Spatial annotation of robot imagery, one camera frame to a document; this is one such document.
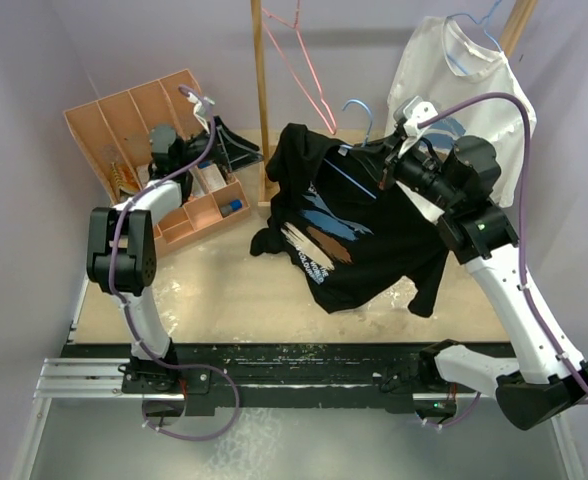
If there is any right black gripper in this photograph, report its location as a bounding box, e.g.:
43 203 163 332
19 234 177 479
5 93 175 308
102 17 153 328
352 127 461 212

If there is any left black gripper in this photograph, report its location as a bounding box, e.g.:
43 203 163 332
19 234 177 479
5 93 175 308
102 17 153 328
177 117 263 173

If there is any blue wire hanger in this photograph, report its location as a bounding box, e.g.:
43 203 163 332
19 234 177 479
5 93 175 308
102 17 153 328
323 97 378 199

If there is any black t-shirt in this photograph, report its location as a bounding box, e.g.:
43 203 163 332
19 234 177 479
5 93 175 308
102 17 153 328
250 123 448 318

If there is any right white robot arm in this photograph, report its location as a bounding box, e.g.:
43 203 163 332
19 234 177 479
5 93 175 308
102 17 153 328
379 133 588 430

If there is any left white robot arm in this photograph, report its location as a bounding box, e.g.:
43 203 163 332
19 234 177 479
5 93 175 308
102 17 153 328
86 117 262 392

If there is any white t-shirt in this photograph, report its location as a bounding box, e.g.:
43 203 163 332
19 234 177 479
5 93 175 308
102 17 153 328
385 17 537 208

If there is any blue hanger under white shirt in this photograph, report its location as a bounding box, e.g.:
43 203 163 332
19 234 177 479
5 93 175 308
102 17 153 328
442 0 503 76

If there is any white red box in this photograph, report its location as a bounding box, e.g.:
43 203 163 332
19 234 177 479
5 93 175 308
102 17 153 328
197 162 227 192

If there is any blue capped bottle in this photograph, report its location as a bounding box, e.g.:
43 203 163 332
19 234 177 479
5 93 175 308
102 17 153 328
220 199 243 218

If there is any wooden clothes rack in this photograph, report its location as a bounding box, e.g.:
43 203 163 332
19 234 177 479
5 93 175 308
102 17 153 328
250 1 538 212

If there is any pink desk organizer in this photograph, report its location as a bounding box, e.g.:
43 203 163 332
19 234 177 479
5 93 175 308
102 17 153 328
64 70 250 257

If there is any spiral notebook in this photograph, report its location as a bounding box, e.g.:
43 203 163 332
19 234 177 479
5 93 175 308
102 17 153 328
110 162 140 198

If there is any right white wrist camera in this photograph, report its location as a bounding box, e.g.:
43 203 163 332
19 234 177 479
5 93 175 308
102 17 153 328
393 96 437 157

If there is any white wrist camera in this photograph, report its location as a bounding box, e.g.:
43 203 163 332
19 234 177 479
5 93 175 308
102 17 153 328
393 96 437 157
187 93 215 133

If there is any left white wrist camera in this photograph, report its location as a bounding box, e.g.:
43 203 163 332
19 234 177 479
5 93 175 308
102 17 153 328
187 93 215 133

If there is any pink wire hanger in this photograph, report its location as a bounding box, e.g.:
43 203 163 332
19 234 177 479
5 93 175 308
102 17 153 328
260 1 338 134

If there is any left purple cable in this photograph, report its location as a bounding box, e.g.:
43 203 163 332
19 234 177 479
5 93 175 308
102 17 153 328
109 85 243 444

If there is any purple cable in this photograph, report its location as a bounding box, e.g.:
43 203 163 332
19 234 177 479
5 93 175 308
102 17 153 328
416 92 588 431
109 85 243 444

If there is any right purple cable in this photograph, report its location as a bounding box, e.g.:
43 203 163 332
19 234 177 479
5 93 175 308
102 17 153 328
416 92 588 431

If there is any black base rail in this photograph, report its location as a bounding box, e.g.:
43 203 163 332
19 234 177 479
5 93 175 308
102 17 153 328
58 342 530 416

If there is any aluminium frame rail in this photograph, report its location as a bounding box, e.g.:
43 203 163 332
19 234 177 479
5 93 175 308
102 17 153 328
13 359 586 479

